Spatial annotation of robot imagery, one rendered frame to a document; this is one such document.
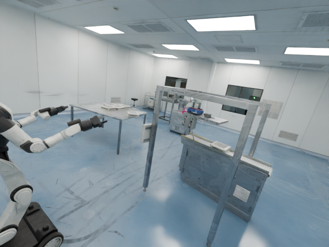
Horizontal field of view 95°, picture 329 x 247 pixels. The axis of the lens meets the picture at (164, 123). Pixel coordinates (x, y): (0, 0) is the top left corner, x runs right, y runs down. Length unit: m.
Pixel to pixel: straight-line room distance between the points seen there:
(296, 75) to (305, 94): 0.73
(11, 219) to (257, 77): 7.49
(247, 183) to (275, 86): 5.44
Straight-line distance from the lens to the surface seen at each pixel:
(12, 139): 1.33
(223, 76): 7.59
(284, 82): 7.42
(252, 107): 1.47
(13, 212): 1.92
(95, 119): 1.43
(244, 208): 2.65
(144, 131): 2.06
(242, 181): 2.47
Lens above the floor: 1.69
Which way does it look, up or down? 15 degrees down
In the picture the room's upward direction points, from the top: 10 degrees clockwise
